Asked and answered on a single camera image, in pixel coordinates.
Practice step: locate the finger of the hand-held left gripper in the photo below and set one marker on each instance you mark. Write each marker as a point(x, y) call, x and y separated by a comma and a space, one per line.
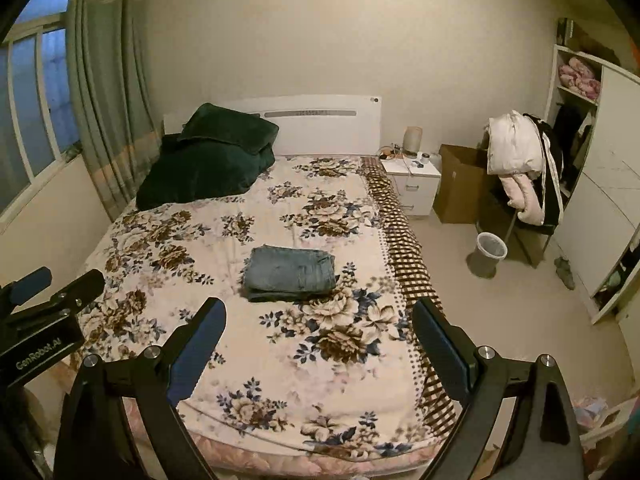
point(29, 284)
point(75, 292)

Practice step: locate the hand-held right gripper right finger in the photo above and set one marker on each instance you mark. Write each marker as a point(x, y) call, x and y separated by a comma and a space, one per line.
point(442, 347)

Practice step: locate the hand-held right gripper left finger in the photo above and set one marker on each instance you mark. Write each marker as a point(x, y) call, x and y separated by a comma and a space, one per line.
point(200, 345)

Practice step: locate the blue jeans pants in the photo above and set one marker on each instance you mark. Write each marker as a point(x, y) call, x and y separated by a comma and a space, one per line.
point(291, 272)

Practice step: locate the floral blanket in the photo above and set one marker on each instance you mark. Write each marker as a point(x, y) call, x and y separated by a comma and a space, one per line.
point(260, 280)

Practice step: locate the brown checkered bed sheet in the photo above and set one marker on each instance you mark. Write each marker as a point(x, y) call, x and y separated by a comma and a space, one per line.
point(407, 260)

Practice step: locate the white mesh waste bin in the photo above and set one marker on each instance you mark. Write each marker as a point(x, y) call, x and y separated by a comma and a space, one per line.
point(489, 255)

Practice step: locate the dark chair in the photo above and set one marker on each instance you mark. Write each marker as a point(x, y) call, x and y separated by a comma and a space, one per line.
point(525, 230)

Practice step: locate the grey slipper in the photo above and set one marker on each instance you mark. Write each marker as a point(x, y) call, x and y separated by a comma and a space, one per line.
point(565, 271)

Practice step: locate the white nightstand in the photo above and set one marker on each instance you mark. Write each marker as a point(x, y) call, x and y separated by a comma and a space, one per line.
point(412, 187)

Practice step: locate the brown cardboard box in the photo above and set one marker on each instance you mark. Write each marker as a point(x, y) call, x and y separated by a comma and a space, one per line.
point(457, 182)

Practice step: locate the pink jacket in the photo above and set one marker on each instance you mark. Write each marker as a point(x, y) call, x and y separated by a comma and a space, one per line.
point(525, 197)

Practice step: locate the dark green quilt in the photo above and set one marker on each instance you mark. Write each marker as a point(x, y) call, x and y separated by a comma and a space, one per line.
point(200, 172)

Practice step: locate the window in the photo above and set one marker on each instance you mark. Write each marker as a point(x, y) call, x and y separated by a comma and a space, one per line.
point(32, 105)

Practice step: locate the grey-green curtain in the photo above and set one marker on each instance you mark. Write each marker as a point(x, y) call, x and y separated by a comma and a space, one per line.
point(107, 90)

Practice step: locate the small table lamp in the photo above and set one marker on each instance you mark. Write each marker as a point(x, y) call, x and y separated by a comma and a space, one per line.
point(413, 140)

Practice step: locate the white puffer jacket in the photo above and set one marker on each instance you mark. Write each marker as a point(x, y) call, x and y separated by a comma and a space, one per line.
point(515, 147)

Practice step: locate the dark green pillow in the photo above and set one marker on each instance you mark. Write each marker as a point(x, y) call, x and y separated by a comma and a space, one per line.
point(230, 129)

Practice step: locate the white wardrobe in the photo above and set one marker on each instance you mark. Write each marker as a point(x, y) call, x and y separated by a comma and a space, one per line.
point(595, 170)

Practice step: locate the black hanging clothes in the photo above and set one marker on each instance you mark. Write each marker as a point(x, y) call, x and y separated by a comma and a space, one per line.
point(567, 132)

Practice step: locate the white bed headboard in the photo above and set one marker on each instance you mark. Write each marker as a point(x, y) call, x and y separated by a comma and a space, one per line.
point(320, 122)

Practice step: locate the pink folded bedding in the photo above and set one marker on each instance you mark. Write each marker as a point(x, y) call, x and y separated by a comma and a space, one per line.
point(579, 76)

